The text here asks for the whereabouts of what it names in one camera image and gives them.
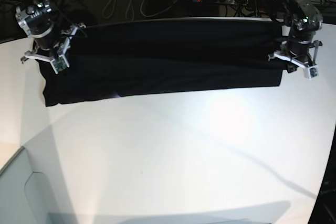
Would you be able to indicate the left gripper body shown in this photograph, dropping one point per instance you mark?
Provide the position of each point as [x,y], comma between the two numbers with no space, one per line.
[299,45]

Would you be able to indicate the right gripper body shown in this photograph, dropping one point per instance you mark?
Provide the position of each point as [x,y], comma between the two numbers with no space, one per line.
[36,21]

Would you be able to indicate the black T-shirt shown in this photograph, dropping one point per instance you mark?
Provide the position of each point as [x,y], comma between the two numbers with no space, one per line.
[166,56]

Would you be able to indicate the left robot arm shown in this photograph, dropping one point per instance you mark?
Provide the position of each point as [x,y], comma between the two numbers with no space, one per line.
[303,19]

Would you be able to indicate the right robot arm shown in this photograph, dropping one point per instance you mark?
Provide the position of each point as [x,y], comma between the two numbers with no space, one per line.
[54,13]

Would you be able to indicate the black office chair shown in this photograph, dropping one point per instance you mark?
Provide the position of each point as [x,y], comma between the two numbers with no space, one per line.
[10,29]

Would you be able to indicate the white wrist camera left mount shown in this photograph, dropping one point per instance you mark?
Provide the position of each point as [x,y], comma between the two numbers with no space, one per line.
[310,68]

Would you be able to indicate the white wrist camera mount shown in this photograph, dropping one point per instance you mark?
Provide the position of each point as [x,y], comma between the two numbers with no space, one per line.
[52,47]
[310,68]

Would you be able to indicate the white wrist camera right mount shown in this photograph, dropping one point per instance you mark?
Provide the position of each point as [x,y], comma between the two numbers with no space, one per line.
[52,47]

